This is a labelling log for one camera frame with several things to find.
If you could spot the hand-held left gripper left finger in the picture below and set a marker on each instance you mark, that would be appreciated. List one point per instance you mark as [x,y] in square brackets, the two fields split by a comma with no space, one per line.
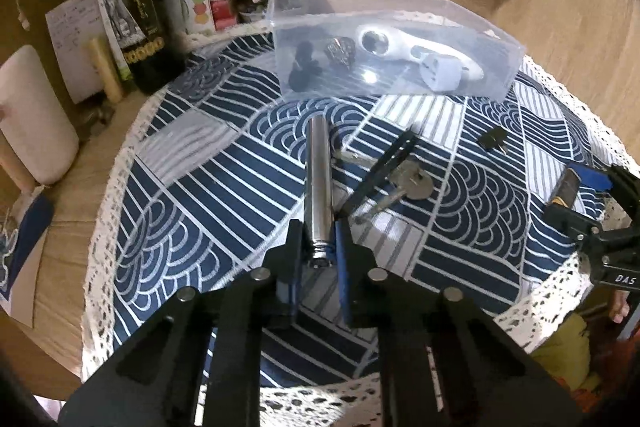
[295,257]

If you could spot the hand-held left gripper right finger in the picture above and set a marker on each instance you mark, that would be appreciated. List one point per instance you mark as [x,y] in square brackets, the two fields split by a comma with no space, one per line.
[343,267]

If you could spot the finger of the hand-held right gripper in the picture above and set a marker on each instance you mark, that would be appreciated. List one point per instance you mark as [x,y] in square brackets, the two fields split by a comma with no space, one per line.
[595,177]
[570,219]

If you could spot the small black and gold block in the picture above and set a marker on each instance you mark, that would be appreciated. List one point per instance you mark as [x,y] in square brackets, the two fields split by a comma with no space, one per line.
[565,188]

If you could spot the silver metal cylinder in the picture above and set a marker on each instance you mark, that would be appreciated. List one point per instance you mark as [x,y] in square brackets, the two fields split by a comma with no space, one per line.
[318,187]

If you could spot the clear plastic storage box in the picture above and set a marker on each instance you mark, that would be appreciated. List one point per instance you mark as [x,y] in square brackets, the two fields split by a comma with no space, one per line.
[450,14]

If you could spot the person's right hand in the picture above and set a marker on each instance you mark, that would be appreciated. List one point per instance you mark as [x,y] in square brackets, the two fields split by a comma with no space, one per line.
[620,307]

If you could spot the silver door key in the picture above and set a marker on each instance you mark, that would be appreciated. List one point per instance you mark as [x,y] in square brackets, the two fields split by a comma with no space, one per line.
[412,187]

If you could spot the yellow green cloth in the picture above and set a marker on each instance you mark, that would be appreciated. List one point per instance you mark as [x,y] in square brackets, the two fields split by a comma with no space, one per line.
[567,352]

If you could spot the small black binder clip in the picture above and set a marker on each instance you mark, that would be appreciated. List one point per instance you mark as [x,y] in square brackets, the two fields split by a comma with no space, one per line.
[492,138]

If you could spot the blue white patterned table mat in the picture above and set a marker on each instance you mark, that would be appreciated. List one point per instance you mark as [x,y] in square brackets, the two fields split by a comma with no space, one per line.
[210,187]

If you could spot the white plug adapter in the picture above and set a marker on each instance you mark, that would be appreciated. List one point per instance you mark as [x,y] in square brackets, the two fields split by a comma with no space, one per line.
[442,74]

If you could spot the black plastic clips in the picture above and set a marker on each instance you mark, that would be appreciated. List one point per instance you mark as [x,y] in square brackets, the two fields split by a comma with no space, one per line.
[300,67]

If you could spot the crumpled silver metal piece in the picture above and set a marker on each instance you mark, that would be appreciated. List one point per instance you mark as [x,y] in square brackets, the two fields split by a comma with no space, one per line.
[341,51]

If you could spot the white rotary cutter tool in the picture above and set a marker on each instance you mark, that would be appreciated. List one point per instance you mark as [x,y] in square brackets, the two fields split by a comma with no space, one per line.
[400,42]

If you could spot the small red box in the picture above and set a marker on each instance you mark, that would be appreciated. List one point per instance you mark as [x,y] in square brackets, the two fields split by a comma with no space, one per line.
[222,14]

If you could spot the white box with fruit print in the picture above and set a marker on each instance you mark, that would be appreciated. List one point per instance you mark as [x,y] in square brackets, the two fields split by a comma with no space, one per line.
[197,9]

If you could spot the beige wooden stick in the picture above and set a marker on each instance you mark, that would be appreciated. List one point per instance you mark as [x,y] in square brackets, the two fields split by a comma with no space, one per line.
[106,69]

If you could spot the blue and white paper sheet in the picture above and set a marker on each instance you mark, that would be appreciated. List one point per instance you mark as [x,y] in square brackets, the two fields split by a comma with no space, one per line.
[25,247]

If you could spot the dark glass wine bottle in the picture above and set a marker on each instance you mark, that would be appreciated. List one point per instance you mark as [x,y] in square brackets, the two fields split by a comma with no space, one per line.
[142,22]

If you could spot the white tall carton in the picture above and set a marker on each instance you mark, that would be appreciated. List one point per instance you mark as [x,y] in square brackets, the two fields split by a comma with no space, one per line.
[167,2]

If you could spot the white paper towel roll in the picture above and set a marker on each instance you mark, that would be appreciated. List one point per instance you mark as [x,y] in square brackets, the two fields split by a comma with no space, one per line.
[35,117]

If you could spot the white handwritten note paper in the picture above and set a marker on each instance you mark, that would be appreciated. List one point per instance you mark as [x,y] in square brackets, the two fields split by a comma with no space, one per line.
[75,42]

